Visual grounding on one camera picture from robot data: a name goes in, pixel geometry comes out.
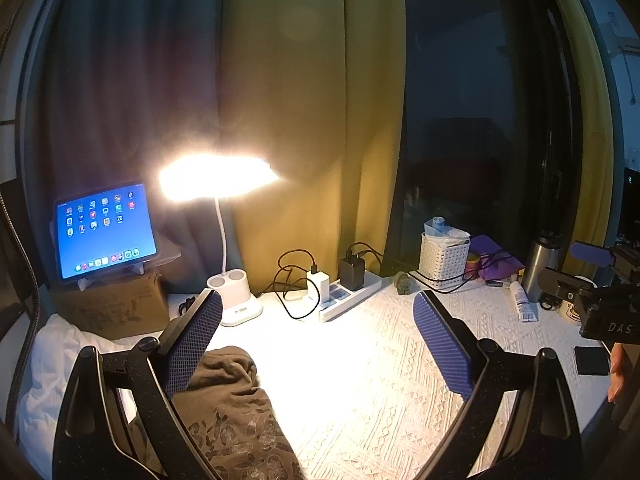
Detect dark window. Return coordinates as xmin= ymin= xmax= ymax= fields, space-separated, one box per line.
xmin=387 ymin=0 xmax=587 ymax=282

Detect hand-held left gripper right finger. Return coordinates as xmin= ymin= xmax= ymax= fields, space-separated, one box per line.
xmin=412 ymin=289 xmax=584 ymax=480

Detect olive green curtain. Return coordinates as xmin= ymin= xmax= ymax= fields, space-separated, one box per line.
xmin=220 ymin=0 xmax=407 ymax=297
xmin=542 ymin=0 xmax=617 ymax=282

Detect person's right hand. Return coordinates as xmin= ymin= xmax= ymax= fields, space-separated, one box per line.
xmin=607 ymin=342 xmax=627 ymax=404

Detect tablet with lit screen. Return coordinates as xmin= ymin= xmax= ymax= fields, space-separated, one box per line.
xmin=54 ymin=182 xmax=159 ymax=281

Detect tablet stand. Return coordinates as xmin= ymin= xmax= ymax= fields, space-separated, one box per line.
xmin=75 ymin=247 xmax=184 ymax=291

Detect white charger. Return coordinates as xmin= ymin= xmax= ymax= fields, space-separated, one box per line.
xmin=306 ymin=270 xmax=331 ymax=306

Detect black charger cable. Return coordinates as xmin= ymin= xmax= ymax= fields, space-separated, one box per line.
xmin=347 ymin=242 xmax=387 ymax=271
xmin=272 ymin=248 xmax=321 ymax=321

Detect white and blue basket contents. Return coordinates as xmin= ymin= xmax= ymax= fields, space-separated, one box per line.
xmin=422 ymin=215 xmax=472 ymax=244

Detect white printed mug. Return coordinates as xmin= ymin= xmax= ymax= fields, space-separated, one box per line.
xmin=558 ymin=275 xmax=599 ymax=326

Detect white desk lamp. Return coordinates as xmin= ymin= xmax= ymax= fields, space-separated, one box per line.
xmin=159 ymin=155 xmax=279 ymax=329

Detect white power strip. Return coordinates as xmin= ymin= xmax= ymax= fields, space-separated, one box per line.
xmin=319 ymin=269 xmax=384 ymax=324

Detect dark brown garment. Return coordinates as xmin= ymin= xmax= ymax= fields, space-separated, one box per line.
xmin=127 ymin=345 xmax=306 ymax=480

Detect black charger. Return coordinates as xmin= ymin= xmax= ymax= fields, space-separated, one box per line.
xmin=340 ymin=255 xmax=368 ymax=291

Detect small black square case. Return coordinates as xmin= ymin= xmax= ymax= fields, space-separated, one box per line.
xmin=574 ymin=345 xmax=612 ymax=376

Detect steel thermos bottle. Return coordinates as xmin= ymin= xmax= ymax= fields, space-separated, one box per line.
xmin=525 ymin=230 xmax=566 ymax=304

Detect white crumpled cloth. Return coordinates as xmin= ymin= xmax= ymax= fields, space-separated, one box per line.
xmin=17 ymin=315 xmax=146 ymax=480

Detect white plastic basket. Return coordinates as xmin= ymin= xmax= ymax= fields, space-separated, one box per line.
xmin=419 ymin=232 xmax=471 ymax=291

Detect black braided cable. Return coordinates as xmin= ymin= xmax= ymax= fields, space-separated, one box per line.
xmin=0 ymin=195 xmax=44 ymax=427

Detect dark grey curtain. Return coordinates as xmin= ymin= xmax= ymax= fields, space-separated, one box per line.
xmin=30 ymin=0 xmax=242 ymax=297

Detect thin black cable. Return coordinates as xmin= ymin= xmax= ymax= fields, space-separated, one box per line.
xmin=407 ymin=250 xmax=517 ymax=295

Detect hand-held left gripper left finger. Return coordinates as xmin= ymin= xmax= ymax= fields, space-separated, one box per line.
xmin=52 ymin=287 xmax=224 ymax=480

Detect black electronic device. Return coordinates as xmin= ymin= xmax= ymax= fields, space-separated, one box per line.
xmin=617 ymin=167 xmax=640 ymax=244

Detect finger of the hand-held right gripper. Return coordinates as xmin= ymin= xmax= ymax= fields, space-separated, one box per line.
xmin=570 ymin=241 xmax=617 ymax=269
xmin=537 ymin=266 xmax=599 ymax=311

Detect white tube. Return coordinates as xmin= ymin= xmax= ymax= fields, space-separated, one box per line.
xmin=507 ymin=280 xmax=539 ymax=324

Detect purple cloth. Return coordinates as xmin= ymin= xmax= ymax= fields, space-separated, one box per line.
xmin=467 ymin=234 xmax=526 ymax=282

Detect brown cardboard box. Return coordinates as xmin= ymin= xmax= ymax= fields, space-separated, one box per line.
xmin=50 ymin=270 xmax=171 ymax=341

